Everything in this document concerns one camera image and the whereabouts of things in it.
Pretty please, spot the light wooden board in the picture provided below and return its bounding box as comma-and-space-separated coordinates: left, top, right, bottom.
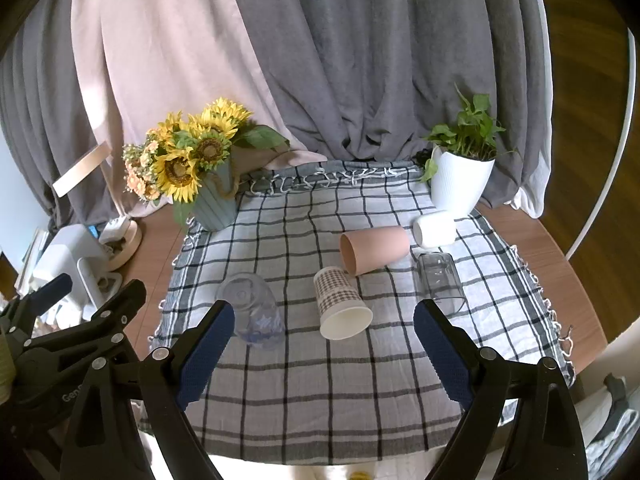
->
52, 142, 114, 199

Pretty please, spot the green ribbed vase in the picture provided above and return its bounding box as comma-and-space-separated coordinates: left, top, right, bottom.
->
192, 160, 241, 232

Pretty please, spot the white sheer curtain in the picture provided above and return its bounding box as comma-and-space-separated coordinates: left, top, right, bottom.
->
507, 0, 557, 219

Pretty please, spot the white ribbed plant pot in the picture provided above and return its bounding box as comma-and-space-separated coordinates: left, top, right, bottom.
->
430, 144, 496, 217

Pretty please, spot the white cup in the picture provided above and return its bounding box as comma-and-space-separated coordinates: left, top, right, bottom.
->
413, 210, 458, 249

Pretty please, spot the pink curtain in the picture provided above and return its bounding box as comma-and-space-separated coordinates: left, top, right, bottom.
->
72, 0, 327, 211

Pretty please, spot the grey cloth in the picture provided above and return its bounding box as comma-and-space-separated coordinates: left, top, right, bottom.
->
585, 372, 640, 480

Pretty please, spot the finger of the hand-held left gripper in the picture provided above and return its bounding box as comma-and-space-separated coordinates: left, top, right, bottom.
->
22, 279, 148, 362
0, 273, 75, 334

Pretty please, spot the checked grey tablecloth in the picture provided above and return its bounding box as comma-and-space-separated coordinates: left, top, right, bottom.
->
147, 160, 577, 466

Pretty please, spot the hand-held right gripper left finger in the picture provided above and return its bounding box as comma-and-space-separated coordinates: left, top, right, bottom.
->
60, 300, 236, 480

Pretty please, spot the white curved pole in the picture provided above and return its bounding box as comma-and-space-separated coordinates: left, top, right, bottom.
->
566, 26, 637, 259

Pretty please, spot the checked brown paper cup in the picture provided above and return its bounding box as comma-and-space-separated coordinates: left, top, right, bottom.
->
313, 267, 374, 341

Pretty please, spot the clear square glass cup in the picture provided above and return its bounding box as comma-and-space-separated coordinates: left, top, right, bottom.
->
416, 252, 467, 314

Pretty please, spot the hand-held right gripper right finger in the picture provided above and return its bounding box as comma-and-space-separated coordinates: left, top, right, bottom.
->
413, 299, 589, 480

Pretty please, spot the green leafy plant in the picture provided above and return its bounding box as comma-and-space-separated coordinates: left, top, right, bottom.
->
417, 82, 519, 184

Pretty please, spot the white appliance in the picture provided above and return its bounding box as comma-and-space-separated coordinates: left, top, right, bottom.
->
32, 224, 124, 322

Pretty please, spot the pink cup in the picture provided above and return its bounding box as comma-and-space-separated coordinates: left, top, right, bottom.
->
340, 226, 410, 277

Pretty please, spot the white power adapter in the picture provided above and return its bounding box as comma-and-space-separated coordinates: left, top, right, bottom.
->
99, 215, 132, 244

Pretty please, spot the clear round plastic cup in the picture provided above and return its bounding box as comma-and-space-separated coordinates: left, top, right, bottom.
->
216, 272, 285, 349

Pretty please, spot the round wooden tray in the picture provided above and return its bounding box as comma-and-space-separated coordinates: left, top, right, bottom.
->
100, 216, 144, 271

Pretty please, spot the grey curtain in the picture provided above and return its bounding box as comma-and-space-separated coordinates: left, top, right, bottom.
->
225, 0, 551, 221
0, 7, 132, 233

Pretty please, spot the sunflower bouquet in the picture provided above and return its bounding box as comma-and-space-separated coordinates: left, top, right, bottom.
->
122, 97, 291, 226

